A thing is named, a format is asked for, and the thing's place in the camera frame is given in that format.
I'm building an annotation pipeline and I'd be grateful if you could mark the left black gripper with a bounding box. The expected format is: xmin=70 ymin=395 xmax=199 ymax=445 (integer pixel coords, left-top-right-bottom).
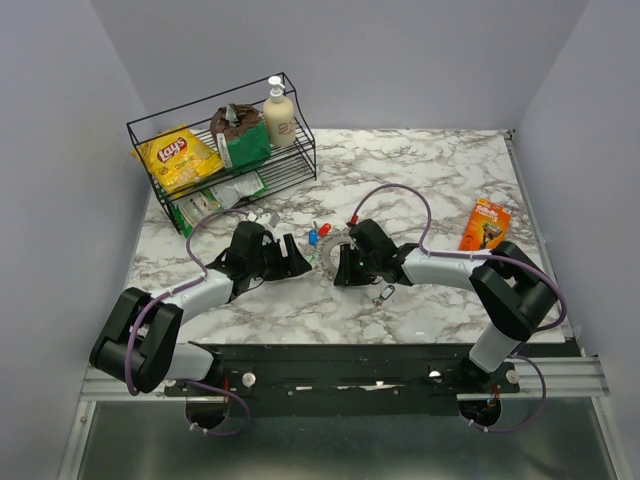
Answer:
xmin=248 ymin=233 xmax=312 ymax=281

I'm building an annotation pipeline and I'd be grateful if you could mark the metal disc with key rings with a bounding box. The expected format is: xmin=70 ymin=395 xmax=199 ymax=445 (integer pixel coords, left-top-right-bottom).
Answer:
xmin=313 ymin=228 xmax=353 ymax=280

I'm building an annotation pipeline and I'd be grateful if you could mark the blue key tag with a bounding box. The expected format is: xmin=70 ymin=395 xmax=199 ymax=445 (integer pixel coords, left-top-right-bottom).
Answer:
xmin=308 ymin=229 xmax=319 ymax=246

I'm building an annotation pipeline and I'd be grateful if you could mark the black key tag with key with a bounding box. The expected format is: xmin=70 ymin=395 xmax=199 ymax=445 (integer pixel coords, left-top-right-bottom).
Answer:
xmin=372 ymin=285 xmax=395 ymax=306

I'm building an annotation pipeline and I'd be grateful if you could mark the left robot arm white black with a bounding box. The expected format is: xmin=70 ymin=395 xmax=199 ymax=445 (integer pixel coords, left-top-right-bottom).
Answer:
xmin=89 ymin=221 xmax=312 ymax=395

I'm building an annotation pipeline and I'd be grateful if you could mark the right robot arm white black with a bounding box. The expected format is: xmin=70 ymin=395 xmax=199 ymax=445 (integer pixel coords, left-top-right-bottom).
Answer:
xmin=334 ymin=220 xmax=562 ymax=392

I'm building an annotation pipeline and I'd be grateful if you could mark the green white snack packet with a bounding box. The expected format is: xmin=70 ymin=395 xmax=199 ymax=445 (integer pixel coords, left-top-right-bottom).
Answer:
xmin=209 ymin=171 xmax=267 ymax=209

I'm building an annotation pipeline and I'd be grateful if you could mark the green brown coffee bag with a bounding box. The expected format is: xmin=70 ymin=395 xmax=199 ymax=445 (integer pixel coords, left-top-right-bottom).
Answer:
xmin=210 ymin=103 xmax=271 ymax=171

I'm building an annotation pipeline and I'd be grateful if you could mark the cream soap pump bottle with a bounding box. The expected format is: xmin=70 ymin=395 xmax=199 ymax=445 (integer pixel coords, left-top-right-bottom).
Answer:
xmin=263 ymin=75 xmax=296 ymax=147

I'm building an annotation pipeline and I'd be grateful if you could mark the orange razor box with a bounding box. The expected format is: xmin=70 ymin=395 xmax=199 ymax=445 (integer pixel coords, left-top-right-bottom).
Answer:
xmin=459 ymin=198 xmax=511 ymax=251

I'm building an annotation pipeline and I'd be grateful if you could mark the yellow chips bag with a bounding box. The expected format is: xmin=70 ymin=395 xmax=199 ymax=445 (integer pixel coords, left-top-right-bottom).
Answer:
xmin=130 ymin=124 xmax=225 ymax=194

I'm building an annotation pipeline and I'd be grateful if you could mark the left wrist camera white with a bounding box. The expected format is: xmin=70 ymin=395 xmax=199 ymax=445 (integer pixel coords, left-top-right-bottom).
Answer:
xmin=246 ymin=212 xmax=280 ymax=234

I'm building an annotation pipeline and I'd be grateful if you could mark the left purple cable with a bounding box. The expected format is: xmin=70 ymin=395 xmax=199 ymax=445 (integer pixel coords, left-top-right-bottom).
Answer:
xmin=124 ymin=207 xmax=261 ymax=437

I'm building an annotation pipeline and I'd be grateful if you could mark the purple cable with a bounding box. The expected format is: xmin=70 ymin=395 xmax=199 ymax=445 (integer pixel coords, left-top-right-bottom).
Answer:
xmin=347 ymin=183 xmax=568 ymax=434
xmin=124 ymin=207 xmax=261 ymax=437

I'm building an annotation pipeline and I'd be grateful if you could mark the black wire shelf rack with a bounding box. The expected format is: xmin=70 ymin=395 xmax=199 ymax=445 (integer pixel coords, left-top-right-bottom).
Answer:
xmin=126 ymin=72 xmax=318 ymax=233

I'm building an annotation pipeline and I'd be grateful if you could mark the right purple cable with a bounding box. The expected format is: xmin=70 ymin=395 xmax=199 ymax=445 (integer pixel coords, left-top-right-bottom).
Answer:
xmin=347 ymin=183 xmax=568 ymax=434

